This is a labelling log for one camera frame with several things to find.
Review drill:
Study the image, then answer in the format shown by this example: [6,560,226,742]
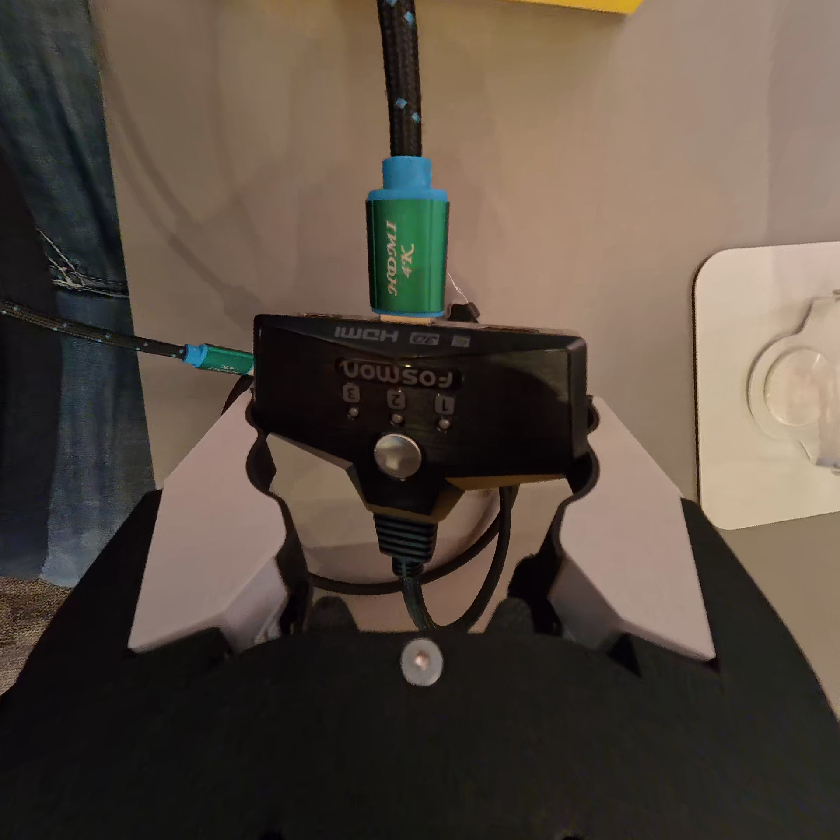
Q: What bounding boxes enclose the blue-flecked HDMI cable green plugs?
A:
[0,0,454,380]

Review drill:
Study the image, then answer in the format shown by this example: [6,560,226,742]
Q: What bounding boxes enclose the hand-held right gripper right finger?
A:
[511,395,716,662]

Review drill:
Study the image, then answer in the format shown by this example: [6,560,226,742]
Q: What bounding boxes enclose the person's jeans leg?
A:
[0,0,155,581]

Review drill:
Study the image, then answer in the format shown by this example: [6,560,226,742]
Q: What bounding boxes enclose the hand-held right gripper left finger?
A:
[128,392,312,656]

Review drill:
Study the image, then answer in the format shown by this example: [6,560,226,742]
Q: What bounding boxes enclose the black HDMI switch box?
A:
[252,314,588,519]

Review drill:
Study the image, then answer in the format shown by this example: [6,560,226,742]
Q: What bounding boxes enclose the wooden board stand white base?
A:
[694,241,840,531]

